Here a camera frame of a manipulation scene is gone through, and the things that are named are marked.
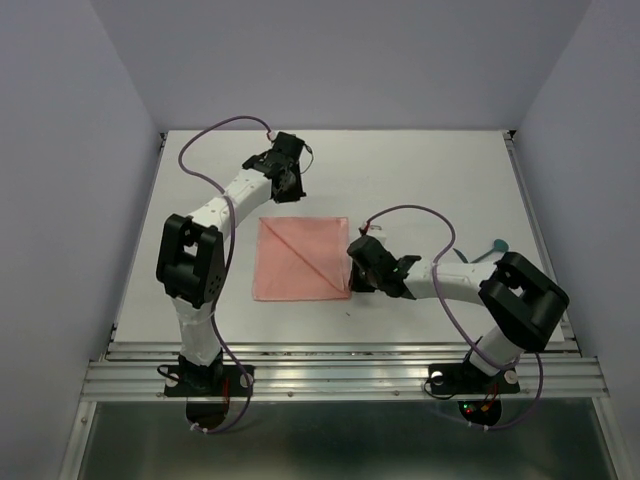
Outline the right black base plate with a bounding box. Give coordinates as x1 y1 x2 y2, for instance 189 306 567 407
425 362 520 397

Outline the teal plastic spoon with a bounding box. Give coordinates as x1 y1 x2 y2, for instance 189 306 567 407
472 238 510 263

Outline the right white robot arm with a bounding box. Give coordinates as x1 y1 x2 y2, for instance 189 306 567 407
347 235 570 397

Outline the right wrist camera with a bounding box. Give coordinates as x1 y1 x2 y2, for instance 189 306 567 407
365 224 387 244

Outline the pink satin napkin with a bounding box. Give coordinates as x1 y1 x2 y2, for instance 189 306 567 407
252 217 351 302

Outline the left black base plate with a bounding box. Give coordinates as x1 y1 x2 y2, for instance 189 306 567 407
156 364 250 398

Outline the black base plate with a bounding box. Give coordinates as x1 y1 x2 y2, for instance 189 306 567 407
425 362 520 397
156 364 250 398

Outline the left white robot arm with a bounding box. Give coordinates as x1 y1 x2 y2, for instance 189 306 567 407
156 132 307 397

